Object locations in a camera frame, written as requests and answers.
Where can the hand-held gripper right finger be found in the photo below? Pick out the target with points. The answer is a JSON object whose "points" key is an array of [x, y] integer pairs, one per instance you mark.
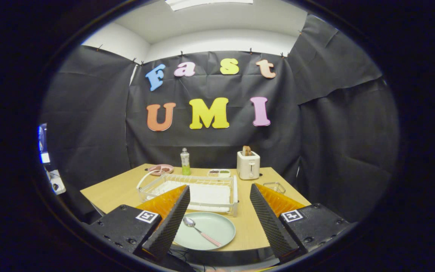
{"points": [[266, 221]]}

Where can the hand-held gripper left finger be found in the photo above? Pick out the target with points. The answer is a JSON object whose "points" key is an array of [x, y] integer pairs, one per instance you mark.
{"points": [[172, 223]]}

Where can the pale green plate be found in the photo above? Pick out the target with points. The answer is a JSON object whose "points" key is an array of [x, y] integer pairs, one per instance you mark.
{"points": [[217, 223]]}

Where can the pink oval plate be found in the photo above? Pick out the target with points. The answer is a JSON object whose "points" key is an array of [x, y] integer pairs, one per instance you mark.
{"points": [[161, 173]]}

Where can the white toaster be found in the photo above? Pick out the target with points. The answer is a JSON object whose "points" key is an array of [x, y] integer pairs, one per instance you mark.
{"points": [[248, 168]]}

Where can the green drink bottle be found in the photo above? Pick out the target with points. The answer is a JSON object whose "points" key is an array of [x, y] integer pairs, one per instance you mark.
{"points": [[185, 164]]}

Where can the white divided bean tray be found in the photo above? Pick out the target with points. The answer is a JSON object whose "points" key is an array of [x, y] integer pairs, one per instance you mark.
{"points": [[219, 173]]}

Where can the toasted brown bread slice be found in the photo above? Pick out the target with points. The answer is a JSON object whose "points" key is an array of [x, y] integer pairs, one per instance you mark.
{"points": [[247, 151]]}

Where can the white device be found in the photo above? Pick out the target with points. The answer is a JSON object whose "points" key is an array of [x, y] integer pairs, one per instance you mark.
{"points": [[56, 183]]}

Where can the black backdrop cloth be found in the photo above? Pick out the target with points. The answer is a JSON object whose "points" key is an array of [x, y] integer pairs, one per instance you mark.
{"points": [[89, 132]]}

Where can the computer monitor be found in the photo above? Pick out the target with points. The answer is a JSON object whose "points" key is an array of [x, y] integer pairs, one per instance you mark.
{"points": [[43, 143]]}

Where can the ceiling light panel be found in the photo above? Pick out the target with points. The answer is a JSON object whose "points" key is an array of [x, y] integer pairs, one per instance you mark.
{"points": [[208, 3]]}

